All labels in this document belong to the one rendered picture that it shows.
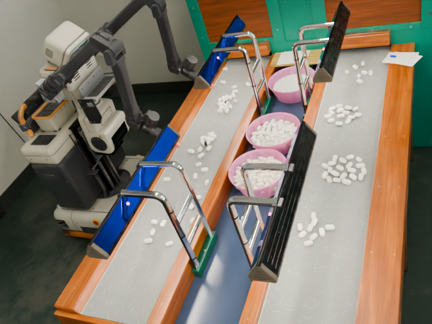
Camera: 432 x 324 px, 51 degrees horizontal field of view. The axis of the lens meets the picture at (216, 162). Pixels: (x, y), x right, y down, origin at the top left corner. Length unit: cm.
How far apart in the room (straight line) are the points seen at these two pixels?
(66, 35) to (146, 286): 132
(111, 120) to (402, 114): 155
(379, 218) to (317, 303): 40
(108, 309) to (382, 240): 102
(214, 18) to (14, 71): 190
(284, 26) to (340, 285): 164
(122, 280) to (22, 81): 262
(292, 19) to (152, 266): 161
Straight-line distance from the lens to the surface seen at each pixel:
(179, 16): 393
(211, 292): 175
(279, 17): 272
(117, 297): 181
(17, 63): 413
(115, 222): 154
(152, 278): 179
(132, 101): 214
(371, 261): 161
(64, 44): 239
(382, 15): 266
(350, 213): 178
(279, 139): 216
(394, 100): 226
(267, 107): 245
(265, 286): 159
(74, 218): 306
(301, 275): 162
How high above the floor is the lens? 206
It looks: 38 degrees down
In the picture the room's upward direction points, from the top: 20 degrees counter-clockwise
